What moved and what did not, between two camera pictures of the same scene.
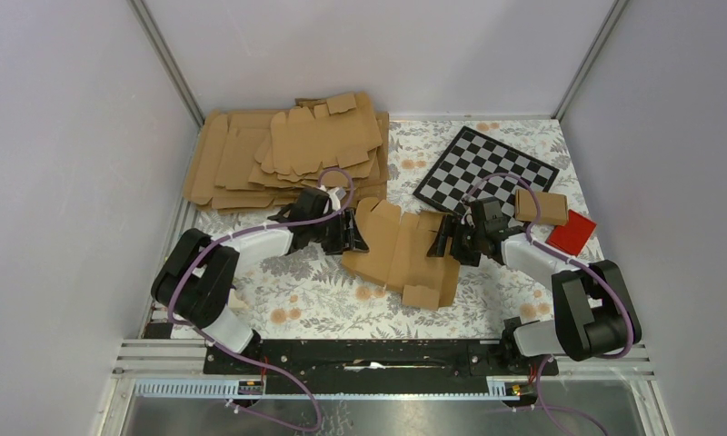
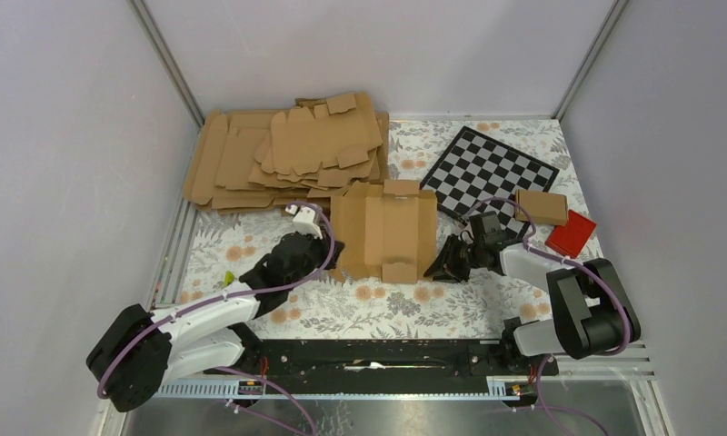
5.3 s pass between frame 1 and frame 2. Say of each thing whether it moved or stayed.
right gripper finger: moved
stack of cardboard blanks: stayed
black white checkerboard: stayed
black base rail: stayed
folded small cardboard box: stayed
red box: stayed
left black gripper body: moved
